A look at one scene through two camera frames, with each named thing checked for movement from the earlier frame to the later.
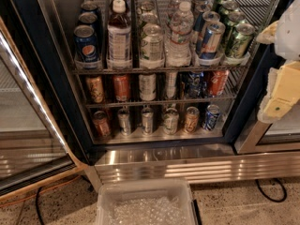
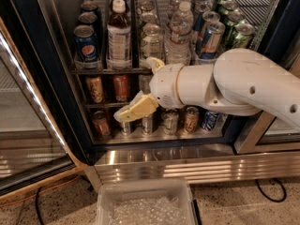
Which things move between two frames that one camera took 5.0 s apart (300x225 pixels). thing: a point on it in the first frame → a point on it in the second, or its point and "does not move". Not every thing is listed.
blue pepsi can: [89, 19] does not move
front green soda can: [238, 47] does not move
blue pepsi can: [85, 46] does not move
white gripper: [289, 32] → [165, 84]
